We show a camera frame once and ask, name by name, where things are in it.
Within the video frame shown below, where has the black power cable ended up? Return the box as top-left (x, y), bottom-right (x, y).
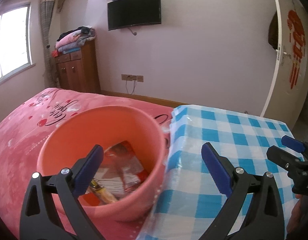
top-left (125, 76), bottom-right (137, 95)

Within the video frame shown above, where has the blue white checkered tablecloth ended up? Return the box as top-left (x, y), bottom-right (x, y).
top-left (138, 105), bottom-right (297, 239)

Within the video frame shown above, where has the white framed window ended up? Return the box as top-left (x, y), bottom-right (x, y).
top-left (0, 3), bottom-right (33, 85)

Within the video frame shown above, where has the red milk tea packet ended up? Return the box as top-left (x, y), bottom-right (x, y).
top-left (104, 140), bottom-right (149, 193)

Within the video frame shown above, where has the white door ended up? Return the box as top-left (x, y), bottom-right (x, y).
top-left (261, 0), bottom-right (308, 128)

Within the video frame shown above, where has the brown wooden cabinet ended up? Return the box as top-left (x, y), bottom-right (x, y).
top-left (54, 40), bottom-right (101, 94)

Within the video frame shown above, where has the grey checkered curtain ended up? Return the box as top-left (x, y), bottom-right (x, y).
top-left (40, 0), bottom-right (56, 87)

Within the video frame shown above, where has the pile of folded blankets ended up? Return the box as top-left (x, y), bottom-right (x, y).
top-left (55, 26), bottom-right (96, 53)

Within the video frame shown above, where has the red white wrapper in bucket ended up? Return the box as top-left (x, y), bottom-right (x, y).
top-left (94, 167), bottom-right (141, 199)

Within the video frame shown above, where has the red item on cabinet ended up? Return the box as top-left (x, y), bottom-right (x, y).
top-left (52, 50), bottom-right (60, 57)

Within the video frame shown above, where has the wall power socket strip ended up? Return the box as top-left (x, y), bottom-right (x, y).
top-left (121, 74), bottom-right (144, 82)

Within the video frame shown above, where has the pink plastic trash bucket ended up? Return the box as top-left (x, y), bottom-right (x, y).
top-left (37, 106), bottom-right (168, 222)

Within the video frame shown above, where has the red door decoration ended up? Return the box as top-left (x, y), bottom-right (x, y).
top-left (287, 10), bottom-right (306, 89)

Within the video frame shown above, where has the gold black coffeemix sachet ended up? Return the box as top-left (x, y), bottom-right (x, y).
top-left (89, 179), bottom-right (118, 204)

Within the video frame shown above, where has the black wall-mounted television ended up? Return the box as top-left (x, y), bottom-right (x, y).
top-left (107, 0), bottom-right (162, 30)

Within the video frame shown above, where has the right hand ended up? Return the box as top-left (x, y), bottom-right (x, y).
top-left (287, 194), bottom-right (308, 239)

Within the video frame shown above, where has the pink heart-print bedspread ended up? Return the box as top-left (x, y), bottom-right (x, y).
top-left (0, 88), bottom-right (172, 237)

